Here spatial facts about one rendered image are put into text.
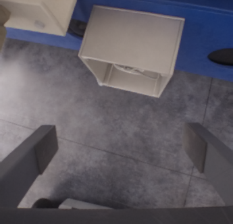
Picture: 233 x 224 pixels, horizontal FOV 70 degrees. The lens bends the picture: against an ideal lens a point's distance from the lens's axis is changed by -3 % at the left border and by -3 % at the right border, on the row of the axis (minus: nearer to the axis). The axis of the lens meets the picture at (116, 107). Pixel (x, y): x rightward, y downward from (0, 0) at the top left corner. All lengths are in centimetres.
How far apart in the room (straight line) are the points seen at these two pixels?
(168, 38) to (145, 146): 60
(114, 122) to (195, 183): 51
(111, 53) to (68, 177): 75
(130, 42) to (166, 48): 9
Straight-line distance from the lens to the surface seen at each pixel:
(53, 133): 16
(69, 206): 92
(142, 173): 94
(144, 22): 47
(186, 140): 17
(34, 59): 119
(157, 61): 43
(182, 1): 46
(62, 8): 46
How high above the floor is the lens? 91
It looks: 79 degrees down
